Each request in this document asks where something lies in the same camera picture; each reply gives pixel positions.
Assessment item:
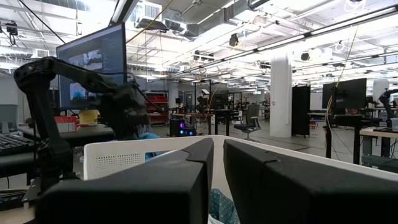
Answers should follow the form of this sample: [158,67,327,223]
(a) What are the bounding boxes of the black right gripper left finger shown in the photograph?
[34,138,215,224]

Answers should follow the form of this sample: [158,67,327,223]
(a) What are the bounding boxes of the lit computer monitor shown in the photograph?
[55,22,128,111]

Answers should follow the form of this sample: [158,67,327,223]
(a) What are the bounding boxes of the grey monitor back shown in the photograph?
[0,104,19,135]

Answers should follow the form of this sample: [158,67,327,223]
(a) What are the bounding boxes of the red and white box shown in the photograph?
[54,116,78,134]

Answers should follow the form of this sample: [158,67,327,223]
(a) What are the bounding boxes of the long black ceiling light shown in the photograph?
[247,0,271,10]
[108,0,139,26]

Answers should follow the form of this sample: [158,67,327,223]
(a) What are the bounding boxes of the small white ceiling air unit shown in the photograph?
[30,49,50,58]

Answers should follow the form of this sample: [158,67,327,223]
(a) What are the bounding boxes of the grey office chair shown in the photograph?
[233,103,261,139]

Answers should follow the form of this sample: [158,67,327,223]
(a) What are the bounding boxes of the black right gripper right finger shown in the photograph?
[223,139,398,224]

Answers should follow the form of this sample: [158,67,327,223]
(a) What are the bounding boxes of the bright blue terry cloth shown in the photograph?
[138,133,160,161]

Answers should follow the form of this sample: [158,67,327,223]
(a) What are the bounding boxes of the black monitor on stand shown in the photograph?
[322,77,368,159]

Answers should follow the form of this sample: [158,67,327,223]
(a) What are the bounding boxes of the light wooden table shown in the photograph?
[359,126,398,166]

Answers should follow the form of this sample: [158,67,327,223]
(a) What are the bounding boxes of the large ceiling air unit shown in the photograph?
[135,1,170,31]

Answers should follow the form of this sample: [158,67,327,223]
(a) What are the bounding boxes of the red shelf rack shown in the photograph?
[146,91,169,125]

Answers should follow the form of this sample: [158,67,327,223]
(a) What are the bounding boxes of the white pillar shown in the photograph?
[269,52,293,139]

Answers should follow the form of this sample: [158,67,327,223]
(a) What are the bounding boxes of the black partition panel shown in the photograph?
[291,85,311,138]

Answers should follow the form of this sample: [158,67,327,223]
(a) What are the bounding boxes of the black desk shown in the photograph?
[18,123,116,147]

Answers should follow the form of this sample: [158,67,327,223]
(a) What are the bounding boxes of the white perforated plastic basket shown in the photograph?
[83,134,398,224]

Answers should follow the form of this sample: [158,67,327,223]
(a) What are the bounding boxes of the yellow bucket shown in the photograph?
[78,109,99,126]

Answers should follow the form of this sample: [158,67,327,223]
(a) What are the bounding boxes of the long ceiling light strip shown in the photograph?
[167,4,398,78]

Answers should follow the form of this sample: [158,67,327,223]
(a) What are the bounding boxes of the black keyboard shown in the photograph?
[0,133,35,157]

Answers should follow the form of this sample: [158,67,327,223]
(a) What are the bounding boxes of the computer tower purple lights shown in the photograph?
[169,119,197,138]

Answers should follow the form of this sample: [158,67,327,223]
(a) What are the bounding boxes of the teal dotted cloth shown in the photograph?
[208,188,241,224]

